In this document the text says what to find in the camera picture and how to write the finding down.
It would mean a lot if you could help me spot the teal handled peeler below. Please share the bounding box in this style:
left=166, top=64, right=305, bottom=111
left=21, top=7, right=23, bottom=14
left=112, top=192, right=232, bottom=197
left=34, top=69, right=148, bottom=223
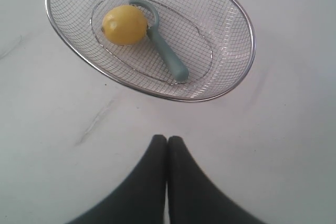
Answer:
left=129, top=0, right=189, bottom=82

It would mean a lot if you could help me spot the yellow lemon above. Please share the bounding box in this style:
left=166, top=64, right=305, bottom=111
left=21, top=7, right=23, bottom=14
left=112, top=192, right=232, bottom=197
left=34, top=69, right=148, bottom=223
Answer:
left=102, top=5, right=148, bottom=45

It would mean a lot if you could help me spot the oval wire mesh basket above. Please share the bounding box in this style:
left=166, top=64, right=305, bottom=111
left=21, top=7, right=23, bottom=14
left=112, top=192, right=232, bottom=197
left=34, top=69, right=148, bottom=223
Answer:
left=45, top=0, right=256, bottom=102

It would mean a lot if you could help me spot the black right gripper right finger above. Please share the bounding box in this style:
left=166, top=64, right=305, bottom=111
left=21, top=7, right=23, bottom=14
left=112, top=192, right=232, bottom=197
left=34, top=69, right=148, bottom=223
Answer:
left=167, top=136, right=263, bottom=223

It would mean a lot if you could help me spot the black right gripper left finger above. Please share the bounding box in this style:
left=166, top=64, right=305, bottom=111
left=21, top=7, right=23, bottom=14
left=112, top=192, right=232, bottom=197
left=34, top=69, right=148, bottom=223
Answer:
left=70, top=135, right=167, bottom=223

